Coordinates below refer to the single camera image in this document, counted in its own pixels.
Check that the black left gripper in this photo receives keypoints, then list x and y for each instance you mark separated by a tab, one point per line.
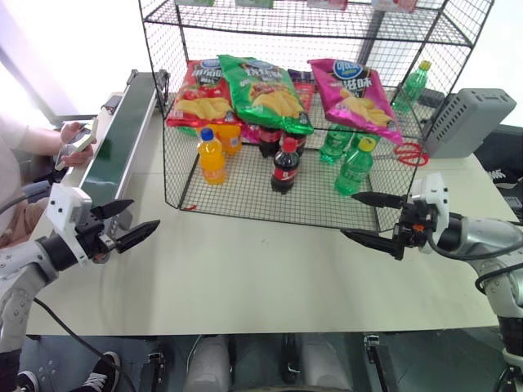
93	239

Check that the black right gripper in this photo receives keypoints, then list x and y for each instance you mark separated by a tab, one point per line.
412	228

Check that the white smartphone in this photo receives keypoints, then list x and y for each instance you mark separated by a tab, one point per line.
83	139

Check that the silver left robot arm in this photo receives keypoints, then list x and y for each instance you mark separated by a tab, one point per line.
24	269

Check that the person's forearm in light sleeve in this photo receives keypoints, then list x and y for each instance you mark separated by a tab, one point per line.
37	141

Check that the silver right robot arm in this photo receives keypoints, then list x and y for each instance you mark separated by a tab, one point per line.
482	239

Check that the green conveyor belt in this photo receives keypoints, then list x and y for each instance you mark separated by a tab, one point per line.
118	134

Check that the person's hand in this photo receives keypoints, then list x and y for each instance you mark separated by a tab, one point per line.
77	157

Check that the green soda bottle yellow cap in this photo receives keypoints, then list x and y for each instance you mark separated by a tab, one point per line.
410	87
353	169

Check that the red scissors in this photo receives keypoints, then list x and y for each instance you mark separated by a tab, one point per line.
412	153

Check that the person's beige trouser leg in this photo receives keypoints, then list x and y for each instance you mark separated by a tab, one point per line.
22	216

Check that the orange soda bottle blue cap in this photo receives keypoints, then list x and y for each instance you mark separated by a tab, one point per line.
212	161

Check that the cola bottle red cap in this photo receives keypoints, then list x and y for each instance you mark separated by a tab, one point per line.
285	169

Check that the magenta potato chips bag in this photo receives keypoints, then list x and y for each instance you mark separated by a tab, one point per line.
359	98

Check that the grey vented plastic box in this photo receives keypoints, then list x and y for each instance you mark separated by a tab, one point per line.
466	122

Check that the black box with white print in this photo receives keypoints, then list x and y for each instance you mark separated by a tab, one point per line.
504	163

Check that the red potato chips bag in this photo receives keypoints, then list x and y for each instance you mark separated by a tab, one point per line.
200	100

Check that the dark red snack bag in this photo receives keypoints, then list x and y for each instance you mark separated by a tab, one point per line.
303	92

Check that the pink snack bag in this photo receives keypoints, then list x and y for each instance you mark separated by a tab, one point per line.
249	132

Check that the grey rounded robot leg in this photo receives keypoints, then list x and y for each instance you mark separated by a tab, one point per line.
206	363
324	363

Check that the black and white sneaker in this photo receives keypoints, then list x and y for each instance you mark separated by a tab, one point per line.
100	373
28	381

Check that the green potato chips bag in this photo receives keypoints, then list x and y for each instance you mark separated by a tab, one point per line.
265	96

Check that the pink snack pack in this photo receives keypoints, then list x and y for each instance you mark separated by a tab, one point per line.
327	4
394	5

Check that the green snack pack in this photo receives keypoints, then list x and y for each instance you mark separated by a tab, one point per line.
254	3
195	2

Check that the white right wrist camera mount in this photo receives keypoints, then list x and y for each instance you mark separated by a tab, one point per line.
433	192

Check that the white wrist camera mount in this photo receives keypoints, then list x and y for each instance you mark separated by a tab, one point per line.
65	204
433	192

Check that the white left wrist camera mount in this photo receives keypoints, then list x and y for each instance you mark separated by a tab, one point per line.
65	204

